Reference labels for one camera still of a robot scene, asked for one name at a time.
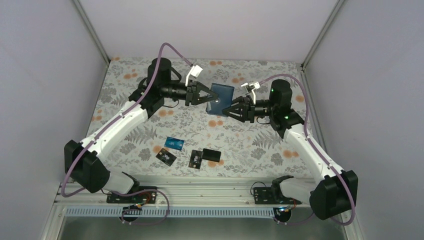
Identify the black card with white logo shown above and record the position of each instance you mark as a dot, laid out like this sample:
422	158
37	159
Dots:
195	159

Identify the perforated cable duct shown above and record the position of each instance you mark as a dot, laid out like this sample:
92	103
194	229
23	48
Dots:
173	212

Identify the blue credit card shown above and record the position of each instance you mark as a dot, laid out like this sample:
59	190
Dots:
174	143

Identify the aluminium rail frame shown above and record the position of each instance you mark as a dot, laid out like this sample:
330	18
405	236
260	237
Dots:
191	192

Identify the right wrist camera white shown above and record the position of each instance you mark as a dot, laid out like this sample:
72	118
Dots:
250	89

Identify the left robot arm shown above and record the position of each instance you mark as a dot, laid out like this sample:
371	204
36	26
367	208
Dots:
83	160

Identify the floral table mat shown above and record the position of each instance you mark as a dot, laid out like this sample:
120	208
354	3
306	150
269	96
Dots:
248	150

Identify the plain black card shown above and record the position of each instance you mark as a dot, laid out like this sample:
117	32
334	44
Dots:
211	155

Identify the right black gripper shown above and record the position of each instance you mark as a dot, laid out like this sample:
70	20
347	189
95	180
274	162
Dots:
246	110

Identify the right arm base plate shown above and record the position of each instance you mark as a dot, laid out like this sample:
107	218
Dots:
265	196

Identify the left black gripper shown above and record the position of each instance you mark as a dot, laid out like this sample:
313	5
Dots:
190	96

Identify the black card with chip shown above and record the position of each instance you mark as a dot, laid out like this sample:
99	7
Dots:
166	157

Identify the blue card holder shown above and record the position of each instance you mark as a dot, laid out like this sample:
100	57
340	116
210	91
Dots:
224	100

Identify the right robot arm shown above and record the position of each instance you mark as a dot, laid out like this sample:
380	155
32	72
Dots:
334	190

